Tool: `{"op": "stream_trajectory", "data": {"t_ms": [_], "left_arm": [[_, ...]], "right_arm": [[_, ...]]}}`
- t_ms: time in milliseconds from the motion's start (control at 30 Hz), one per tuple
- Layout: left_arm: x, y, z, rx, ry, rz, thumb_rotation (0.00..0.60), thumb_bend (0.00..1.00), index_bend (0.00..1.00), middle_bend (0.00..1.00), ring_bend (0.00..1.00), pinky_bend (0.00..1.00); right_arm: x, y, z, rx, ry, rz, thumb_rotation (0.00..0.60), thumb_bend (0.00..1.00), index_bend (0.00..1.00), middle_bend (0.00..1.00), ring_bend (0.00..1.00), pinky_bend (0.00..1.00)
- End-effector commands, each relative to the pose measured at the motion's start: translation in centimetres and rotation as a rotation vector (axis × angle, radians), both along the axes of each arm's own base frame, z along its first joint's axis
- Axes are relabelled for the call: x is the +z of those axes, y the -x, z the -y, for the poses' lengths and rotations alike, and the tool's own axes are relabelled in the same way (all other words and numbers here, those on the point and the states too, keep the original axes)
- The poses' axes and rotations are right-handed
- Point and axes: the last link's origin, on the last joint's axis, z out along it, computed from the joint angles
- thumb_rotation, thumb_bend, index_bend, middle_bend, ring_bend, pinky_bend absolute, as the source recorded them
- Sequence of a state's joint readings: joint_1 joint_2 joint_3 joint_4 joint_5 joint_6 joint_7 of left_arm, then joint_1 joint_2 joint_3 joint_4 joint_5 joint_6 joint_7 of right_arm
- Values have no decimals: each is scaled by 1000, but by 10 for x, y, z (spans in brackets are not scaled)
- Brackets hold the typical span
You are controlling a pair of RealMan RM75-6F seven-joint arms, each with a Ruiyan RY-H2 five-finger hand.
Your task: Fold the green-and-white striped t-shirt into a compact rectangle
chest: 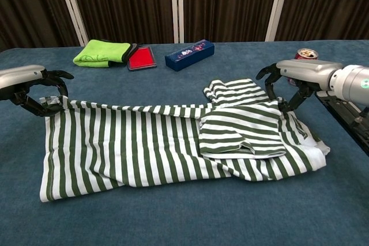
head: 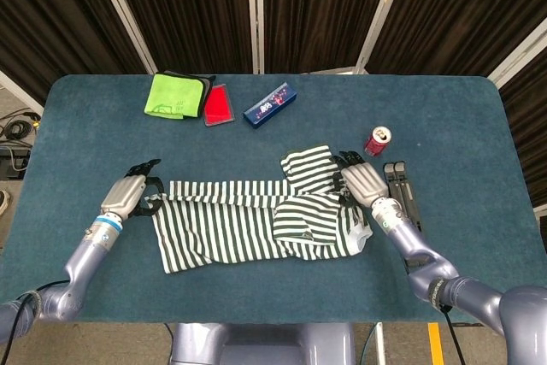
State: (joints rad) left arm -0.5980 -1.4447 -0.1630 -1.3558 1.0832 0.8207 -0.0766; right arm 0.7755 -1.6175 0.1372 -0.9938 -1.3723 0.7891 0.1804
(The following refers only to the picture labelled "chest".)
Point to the black folding laptop stand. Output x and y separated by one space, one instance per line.
346 119

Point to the red soda can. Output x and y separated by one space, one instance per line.
305 54

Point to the green white striped T-shirt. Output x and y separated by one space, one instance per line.
115 148

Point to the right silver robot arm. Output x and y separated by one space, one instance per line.
351 84

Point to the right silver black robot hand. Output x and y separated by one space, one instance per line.
305 71

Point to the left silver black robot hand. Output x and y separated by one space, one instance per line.
20 76

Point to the red ink pad case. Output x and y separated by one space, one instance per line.
141 58

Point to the dark curtain screen panel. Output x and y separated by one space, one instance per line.
325 4
227 4
29 7
124 4

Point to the lime green microfiber cloth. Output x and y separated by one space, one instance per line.
98 53

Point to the dark blue rectangular box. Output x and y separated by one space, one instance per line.
187 56

